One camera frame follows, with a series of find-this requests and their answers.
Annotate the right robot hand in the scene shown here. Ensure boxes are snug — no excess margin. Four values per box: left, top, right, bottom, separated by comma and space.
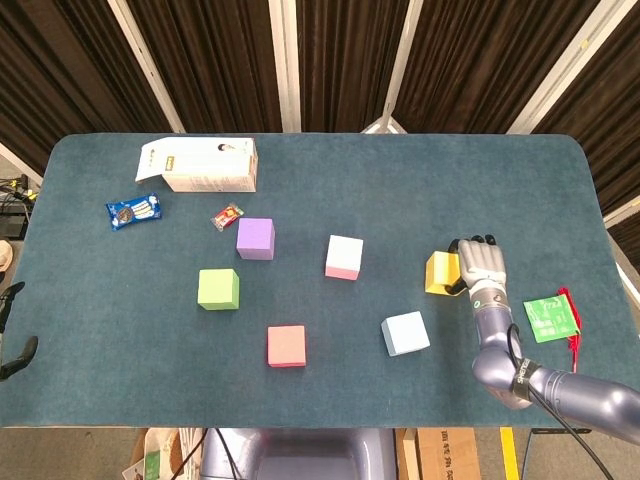
446, 233, 507, 297

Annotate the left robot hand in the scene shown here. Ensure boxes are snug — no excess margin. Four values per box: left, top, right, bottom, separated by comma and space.
0, 281, 40, 382

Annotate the yellow foam cube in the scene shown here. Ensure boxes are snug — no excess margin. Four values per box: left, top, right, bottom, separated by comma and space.
424, 250, 464, 297

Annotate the light blue foam cube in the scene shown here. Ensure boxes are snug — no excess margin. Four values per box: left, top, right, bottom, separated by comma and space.
380, 310, 431, 357

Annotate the green foam cube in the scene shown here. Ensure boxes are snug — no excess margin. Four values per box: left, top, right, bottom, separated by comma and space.
197, 268, 241, 312

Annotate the purple foam cube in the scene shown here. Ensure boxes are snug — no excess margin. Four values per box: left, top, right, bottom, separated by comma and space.
235, 217, 276, 262

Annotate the green sachet packet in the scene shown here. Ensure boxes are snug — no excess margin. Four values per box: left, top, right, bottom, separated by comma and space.
522, 294, 581, 345

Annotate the black electronic device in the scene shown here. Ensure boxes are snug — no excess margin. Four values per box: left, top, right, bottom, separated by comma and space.
0, 212, 29, 240

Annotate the pink foam cube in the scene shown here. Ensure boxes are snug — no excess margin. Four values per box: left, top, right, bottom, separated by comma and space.
324, 234, 365, 281

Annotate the teal felt table cover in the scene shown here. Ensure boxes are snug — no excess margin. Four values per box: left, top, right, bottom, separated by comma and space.
0, 132, 640, 430

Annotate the white paper bag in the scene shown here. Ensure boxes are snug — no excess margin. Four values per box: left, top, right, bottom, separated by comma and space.
122, 427, 206, 480

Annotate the blue Oreo cookie packet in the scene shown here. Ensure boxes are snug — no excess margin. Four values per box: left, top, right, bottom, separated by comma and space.
104, 193, 164, 233

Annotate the brown cardboard box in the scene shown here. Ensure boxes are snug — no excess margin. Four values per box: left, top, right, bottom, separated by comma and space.
415, 427, 482, 480

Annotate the wooden plank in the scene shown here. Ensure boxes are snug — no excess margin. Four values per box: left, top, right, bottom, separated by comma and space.
394, 428, 420, 480

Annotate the red foam cube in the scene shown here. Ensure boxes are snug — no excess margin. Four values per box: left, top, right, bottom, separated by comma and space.
266, 325, 307, 369

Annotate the small red candy wrapper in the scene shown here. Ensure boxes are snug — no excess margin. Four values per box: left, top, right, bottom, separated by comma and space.
210, 202, 245, 232

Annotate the grey robot torso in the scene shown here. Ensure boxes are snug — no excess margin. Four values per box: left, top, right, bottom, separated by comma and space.
199, 427, 399, 480

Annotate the white cardboard carton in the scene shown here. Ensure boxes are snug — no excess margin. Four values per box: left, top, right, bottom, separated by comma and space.
133, 137, 260, 194

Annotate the dark brown curtain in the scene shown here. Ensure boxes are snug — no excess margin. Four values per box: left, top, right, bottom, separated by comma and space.
0, 0, 640, 241

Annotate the white frame post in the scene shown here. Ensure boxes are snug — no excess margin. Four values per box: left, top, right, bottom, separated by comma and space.
268, 0, 302, 134
359, 0, 425, 135
0, 141, 45, 187
602, 199, 640, 231
507, 0, 614, 135
107, 0, 187, 134

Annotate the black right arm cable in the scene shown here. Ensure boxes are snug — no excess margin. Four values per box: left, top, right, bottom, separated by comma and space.
504, 323, 609, 480

